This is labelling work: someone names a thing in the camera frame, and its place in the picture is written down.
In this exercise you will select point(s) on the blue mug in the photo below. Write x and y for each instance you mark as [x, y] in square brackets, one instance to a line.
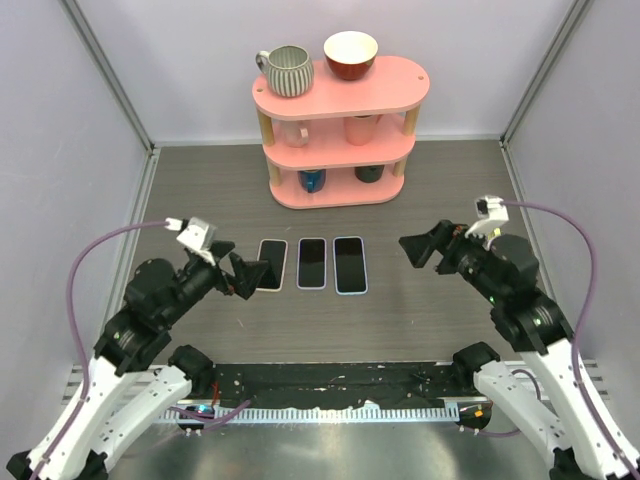
[312, 181]

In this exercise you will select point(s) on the black cup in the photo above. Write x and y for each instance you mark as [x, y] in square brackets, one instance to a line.
[370, 173]

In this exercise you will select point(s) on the pink three-tier shelf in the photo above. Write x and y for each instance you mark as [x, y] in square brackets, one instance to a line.
[394, 88]

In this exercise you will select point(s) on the light blue phone case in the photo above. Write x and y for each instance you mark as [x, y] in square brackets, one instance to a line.
[349, 293]

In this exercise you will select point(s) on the grey striped mug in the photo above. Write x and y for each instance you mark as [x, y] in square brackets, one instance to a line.
[288, 69]

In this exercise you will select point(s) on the white slotted cable duct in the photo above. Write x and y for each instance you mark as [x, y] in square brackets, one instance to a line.
[369, 413]

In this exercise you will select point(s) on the pink cup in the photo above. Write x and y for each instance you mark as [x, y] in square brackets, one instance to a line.
[360, 130]

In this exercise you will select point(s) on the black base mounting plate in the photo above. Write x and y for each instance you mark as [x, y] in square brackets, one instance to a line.
[338, 386]

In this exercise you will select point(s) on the beige phone case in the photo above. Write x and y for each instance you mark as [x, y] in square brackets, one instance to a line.
[285, 270]

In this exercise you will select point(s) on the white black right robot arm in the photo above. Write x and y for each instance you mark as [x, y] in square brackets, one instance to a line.
[573, 430]

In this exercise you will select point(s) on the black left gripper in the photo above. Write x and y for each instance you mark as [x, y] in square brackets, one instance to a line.
[248, 273]

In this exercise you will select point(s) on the lavender phone case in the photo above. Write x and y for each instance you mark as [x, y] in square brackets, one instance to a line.
[311, 288]

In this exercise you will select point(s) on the pale pink mug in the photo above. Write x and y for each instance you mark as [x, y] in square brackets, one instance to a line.
[295, 133]

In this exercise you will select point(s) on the red white bowl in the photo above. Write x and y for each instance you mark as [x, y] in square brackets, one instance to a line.
[350, 54]

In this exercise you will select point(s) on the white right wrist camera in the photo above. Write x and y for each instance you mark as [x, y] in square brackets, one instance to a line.
[492, 214]

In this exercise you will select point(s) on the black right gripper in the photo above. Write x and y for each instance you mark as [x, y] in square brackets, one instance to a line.
[445, 237]

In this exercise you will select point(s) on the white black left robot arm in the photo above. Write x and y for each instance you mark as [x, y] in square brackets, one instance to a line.
[95, 429]

